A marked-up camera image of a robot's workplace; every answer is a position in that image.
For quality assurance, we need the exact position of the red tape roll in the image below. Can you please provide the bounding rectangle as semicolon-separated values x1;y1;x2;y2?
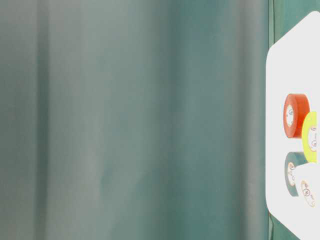
283;93;310;139

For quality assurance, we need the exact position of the green tape roll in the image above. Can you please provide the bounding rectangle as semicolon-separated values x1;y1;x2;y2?
284;152;308;197

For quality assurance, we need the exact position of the yellow tape roll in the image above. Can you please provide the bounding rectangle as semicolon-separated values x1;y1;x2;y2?
301;111;318;163

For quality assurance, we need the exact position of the white tape roll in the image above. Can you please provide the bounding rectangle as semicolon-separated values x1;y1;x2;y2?
294;163;320;211

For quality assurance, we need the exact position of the white rectangular plastic case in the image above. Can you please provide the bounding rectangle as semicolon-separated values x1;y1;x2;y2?
265;11;320;240

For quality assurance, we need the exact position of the green table cloth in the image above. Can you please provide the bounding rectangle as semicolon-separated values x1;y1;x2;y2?
0;0;320;240

